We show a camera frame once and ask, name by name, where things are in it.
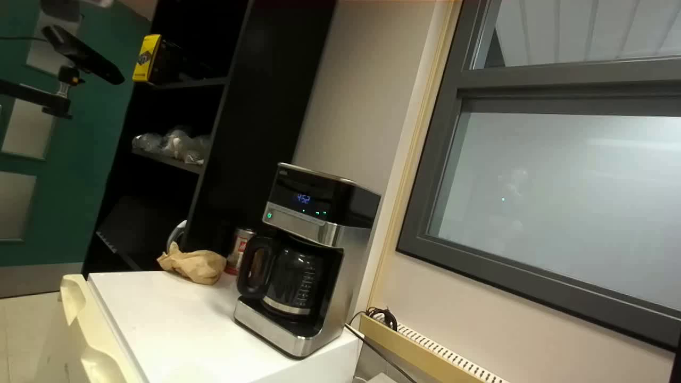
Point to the clear plastic bags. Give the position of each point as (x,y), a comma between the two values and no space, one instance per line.
(178,146)

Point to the white round plate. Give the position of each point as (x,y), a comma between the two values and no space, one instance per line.
(175,237)

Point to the red drink can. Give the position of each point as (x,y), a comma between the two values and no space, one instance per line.
(233,250)

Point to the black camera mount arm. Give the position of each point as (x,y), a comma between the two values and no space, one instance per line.
(35,97)

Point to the green door with glass panes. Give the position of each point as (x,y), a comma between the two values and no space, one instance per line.
(85,178)

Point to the black steel drip coffee maker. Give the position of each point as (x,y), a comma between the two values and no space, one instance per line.
(342,284)

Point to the black shelf unit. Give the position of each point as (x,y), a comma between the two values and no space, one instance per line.
(269,107)

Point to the grey framed window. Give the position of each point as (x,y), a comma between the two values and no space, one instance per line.
(454,93)

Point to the white cabinet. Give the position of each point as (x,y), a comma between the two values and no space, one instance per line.
(178,326)

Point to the yellow box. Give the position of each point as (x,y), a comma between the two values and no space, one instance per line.
(147,61)

